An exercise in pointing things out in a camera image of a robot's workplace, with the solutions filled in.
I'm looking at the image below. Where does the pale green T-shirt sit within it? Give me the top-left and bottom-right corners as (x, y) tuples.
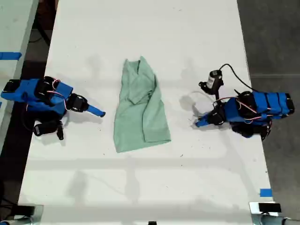
(113, 55), (173, 154)

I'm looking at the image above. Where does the long blue tape strip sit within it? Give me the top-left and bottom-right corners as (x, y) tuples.
(0, 52), (23, 61)

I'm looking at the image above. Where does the square blue tape piece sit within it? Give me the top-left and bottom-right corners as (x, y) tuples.
(259, 187), (273, 198)

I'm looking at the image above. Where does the white side table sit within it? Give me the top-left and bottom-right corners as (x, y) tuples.
(0, 0), (40, 147)

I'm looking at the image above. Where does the small black box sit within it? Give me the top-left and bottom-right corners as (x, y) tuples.
(15, 204), (36, 216)
(258, 202), (282, 213)

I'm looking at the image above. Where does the black camera stalk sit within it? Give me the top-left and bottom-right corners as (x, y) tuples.
(56, 120), (65, 141)
(198, 81), (221, 106)

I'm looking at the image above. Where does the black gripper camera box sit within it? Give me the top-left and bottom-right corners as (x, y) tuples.
(207, 70), (224, 90)
(33, 120), (59, 137)

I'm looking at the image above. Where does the black camera cable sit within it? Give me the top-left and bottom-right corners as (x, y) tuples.
(218, 63), (254, 92)

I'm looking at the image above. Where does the black floor cable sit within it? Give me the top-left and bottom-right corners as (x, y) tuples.
(28, 20), (52, 46)

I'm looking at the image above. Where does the metal table bracket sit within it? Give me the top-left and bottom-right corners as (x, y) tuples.
(248, 201), (286, 225)
(13, 204), (45, 225)

